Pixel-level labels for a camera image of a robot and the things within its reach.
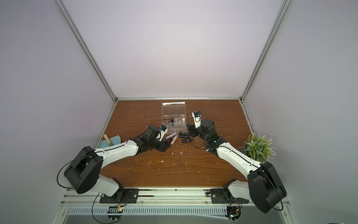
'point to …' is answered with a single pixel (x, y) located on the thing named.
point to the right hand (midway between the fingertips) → (192, 119)
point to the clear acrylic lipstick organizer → (174, 116)
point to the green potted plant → (259, 147)
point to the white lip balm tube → (183, 121)
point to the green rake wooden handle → (110, 144)
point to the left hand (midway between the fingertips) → (168, 142)
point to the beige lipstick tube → (174, 139)
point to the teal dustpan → (114, 140)
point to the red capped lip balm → (180, 123)
